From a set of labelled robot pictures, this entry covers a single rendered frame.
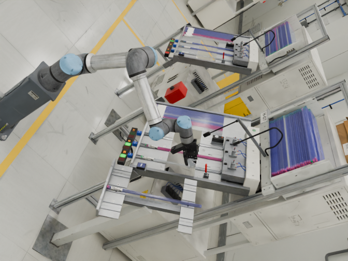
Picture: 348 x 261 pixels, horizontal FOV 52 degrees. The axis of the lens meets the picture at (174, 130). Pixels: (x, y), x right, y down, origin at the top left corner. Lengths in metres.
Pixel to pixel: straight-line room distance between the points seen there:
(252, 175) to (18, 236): 1.44
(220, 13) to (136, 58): 4.79
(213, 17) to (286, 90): 3.43
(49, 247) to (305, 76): 2.45
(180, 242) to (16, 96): 1.43
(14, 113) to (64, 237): 0.83
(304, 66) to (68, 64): 2.04
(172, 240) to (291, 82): 1.74
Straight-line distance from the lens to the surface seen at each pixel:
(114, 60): 2.04
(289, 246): 3.74
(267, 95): 3.43
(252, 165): 2.16
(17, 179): 2.52
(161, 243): 2.66
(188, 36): 3.69
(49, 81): 2.14
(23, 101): 2.29
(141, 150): 2.24
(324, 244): 3.62
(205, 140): 2.37
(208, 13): 6.57
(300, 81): 3.37
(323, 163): 1.97
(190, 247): 2.63
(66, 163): 2.80
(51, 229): 2.56
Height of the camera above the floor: 2.02
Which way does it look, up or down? 29 degrees down
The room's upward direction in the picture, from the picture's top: 64 degrees clockwise
